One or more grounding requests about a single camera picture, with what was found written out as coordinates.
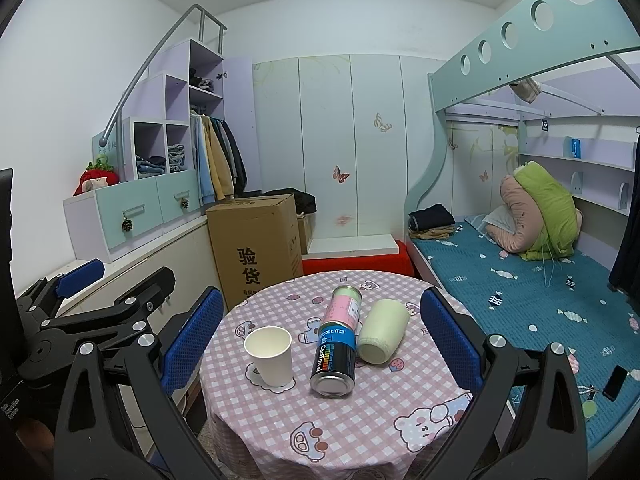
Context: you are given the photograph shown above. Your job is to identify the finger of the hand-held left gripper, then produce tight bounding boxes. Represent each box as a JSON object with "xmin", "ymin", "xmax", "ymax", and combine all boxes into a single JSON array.
[
  {"xmin": 15, "ymin": 258, "xmax": 106, "ymax": 332},
  {"xmin": 40, "ymin": 266, "xmax": 177, "ymax": 357}
]

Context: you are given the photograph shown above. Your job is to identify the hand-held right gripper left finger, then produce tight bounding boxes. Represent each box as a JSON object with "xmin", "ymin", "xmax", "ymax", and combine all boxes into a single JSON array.
[{"xmin": 54, "ymin": 286, "xmax": 226, "ymax": 480}]

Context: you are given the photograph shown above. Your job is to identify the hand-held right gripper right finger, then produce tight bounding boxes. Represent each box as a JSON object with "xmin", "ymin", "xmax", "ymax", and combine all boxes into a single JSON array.
[{"xmin": 410, "ymin": 287, "xmax": 590, "ymax": 480}]

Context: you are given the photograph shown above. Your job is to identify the pale green cup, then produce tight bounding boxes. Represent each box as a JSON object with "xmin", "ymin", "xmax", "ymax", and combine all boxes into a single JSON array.
[{"xmin": 356, "ymin": 298, "xmax": 411, "ymax": 365}]

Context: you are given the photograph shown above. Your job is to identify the white paper cup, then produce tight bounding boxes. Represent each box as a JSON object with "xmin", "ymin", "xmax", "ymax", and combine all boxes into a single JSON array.
[{"xmin": 244, "ymin": 326, "xmax": 293, "ymax": 388}]

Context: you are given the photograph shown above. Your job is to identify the person's left hand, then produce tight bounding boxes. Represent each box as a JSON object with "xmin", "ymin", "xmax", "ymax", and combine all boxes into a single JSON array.
[{"xmin": 14, "ymin": 417, "xmax": 55, "ymax": 461}]

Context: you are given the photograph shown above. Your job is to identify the white low cabinet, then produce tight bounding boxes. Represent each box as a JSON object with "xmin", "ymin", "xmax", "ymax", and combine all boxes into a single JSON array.
[{"xmin": 15, "ymin": 210, "xmax": 227, "ymax": 323}]

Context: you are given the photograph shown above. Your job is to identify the blue candy print bedsheet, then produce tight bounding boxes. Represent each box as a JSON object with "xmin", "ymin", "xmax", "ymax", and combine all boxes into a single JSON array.
[{"xmin": 411, "ymin": 214, "xmax": 640, "ymax": 453}]

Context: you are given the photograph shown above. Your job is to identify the strawberry plush toy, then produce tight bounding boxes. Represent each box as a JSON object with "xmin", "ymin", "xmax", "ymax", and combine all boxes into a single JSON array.
[{"xmin": 73, "ymin": 155, "xmax": 121, "ymax": 197}]

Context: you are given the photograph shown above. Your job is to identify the folded tan garment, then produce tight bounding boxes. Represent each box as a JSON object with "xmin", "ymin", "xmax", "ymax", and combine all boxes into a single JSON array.
[{"xmin": 410, "ymin": 226, "xmax": 457, "ymax": 241}]

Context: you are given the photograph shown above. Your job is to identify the large cardboard box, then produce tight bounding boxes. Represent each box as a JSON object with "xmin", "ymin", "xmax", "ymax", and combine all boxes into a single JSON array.
[{"xmin": 206, "ymin": 193, "xmax": 305, "ymax": 312}]

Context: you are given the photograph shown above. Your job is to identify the black and pink spray can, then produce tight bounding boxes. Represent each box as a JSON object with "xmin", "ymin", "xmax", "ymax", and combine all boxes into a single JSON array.
[{"xmin": 309, "ymin": 285, "xmax": 364, "ymax": 399}]

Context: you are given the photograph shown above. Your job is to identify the red stool cover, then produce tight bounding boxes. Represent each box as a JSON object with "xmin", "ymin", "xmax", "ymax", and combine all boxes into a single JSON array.
[{"xmin": 301, "ymin": 241, "xmax": 416, "ymax": 279}]

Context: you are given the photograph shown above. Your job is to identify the round table, pink checked cloth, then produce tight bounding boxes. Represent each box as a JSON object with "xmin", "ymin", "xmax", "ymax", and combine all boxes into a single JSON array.
[{"xmin": 199, "ymin": 270, "xmax": 506, "ymax": 480}]

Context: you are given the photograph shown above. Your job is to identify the folded black garment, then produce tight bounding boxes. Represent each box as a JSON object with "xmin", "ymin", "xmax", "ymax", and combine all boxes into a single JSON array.
[{"xmin": 408, "ymin": 203, "xmax": 457, "ymax": 233}]

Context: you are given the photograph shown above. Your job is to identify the folded dark clothes pile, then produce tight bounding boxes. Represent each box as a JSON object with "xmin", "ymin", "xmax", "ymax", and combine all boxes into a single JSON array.
[{"xmin": 136, "ymin": 155, "xmax": 167, "ymax": 177}]

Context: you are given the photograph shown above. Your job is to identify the white pillow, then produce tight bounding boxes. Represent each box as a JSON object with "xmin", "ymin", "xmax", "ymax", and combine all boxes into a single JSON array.
[{"xmin": 481, "ymin": 206, "xmax": 516, "ymax": 237}]

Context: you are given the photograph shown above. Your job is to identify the white board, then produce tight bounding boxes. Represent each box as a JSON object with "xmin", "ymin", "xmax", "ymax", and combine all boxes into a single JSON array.
[{"xmin": 306, "ymin": 233, "xmax": 400, "ymax": 256}]

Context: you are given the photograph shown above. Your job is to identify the pink quilt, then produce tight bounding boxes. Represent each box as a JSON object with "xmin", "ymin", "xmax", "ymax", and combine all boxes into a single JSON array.
[{"xmin": 486, "ymin": 176, "xmax": 584, "ymax": 257}]

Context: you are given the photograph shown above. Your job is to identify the small cardboard box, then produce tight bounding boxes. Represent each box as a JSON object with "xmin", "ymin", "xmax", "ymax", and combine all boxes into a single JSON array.
[{"xmin": 297, "ymin": 212, "xmax": 314, "ymax": 256}]

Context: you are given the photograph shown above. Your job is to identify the light blue hanging shirt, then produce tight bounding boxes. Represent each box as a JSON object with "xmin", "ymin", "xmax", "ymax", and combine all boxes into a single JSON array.
[{"xmin": 191, "ymin": 115, "xmax": 215, "ymax": 207}]

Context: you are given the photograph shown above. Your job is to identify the yellow hanging jacket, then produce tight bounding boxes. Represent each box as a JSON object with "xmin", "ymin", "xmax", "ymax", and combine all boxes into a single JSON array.
[{"xmin": 205, "ymin": 116, "xmax": 236, "ymax": 202}]

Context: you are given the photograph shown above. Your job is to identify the green quilt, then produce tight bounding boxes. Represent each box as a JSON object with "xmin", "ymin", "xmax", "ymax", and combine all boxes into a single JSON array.
[{"xmin": 514, "ymin": 161, "xmax": 579, "ymax": 262}]

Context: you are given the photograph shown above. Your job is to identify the black smartphone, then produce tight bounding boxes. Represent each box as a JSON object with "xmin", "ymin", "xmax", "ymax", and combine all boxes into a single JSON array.
[{"xmin": 602, "ymin": 365, "xmax": 629, "ymax": 402}]

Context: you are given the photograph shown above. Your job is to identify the dark hanging jacket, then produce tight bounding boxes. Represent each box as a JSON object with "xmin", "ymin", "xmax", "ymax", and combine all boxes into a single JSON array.
[{"xmin": 220, "ymin": 118, "xmax": 249, "ymax": 197}]

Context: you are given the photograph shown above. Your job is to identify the black cloth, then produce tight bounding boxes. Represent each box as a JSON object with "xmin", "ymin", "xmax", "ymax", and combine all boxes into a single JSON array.
[{"xmin": 260, "ymin": 187, "xmax": 317, "ymax": 217}]

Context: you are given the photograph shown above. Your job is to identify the purple staircase cabinet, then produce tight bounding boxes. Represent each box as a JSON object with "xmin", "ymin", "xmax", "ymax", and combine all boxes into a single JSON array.
[{"xmin": 63, "ymin": 39, "xmax": 256, "ymax": 264}]

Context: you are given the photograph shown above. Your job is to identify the grey metal handrail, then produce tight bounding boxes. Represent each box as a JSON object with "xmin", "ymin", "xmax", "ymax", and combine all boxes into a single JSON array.
[{"xmin": 98, "ymin": 4, "xmax": 229, "ymax": 149}]

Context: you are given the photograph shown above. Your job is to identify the grey clothes on shelf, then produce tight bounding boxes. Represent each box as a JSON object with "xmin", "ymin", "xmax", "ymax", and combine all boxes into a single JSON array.
[{"xmin": 189, "ymin": 67, "xmax": 215, "ymax": 94}]

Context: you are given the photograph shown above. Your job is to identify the white wardrobe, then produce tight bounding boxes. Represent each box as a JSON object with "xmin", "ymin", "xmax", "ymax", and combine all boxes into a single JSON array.
[{"xmin": 252, "ymin": 54, "xmax": 449, "ymax": 241}]

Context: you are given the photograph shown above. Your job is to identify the beige hanging bag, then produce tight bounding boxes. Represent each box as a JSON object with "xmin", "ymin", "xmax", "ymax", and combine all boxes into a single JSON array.
[{"xmin": 509, "ymin": 78, "xmax": 542, "ymax": 105}]

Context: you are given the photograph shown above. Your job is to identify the keychain with charms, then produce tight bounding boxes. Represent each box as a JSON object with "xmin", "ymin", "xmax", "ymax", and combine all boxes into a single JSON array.
[{"xmin": 576, "ymin": 383, "xmax": 604, "ymax": 419}]

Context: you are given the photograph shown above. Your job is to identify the light green bunk bed frame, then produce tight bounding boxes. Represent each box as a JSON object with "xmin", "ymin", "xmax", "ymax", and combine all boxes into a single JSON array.
[{"xmin": 405, "ymin": 0, "xmax": 640, "ymax": 461}]

